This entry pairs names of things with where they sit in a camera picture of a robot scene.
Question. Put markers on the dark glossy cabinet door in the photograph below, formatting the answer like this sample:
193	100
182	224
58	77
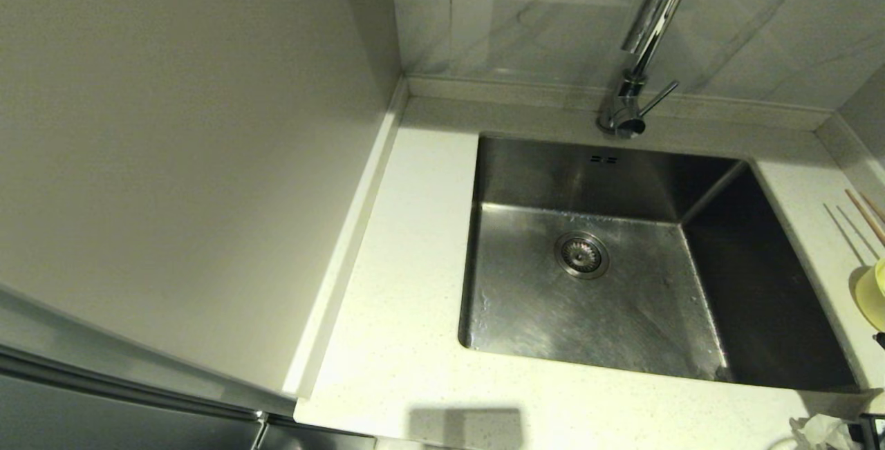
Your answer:
104	426

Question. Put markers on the tall chrome faucet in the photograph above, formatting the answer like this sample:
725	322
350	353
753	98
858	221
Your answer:
657	7

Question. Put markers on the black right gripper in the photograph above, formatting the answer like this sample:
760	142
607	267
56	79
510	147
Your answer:
872	433

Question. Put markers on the stainless steel sink basin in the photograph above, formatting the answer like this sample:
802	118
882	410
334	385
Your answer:
622	319

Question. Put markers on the thin chrome faucet lever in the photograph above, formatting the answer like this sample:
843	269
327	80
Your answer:
660	97

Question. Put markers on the round metal drain strainer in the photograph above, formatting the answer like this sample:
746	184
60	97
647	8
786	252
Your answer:
582	254

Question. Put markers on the tall pale cabinet side panel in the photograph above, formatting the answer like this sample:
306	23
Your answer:
173	160

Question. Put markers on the metal cabinet trim strip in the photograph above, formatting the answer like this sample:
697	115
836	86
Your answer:
138	389

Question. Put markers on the pale yellow bowl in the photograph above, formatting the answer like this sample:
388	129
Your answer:
872	298

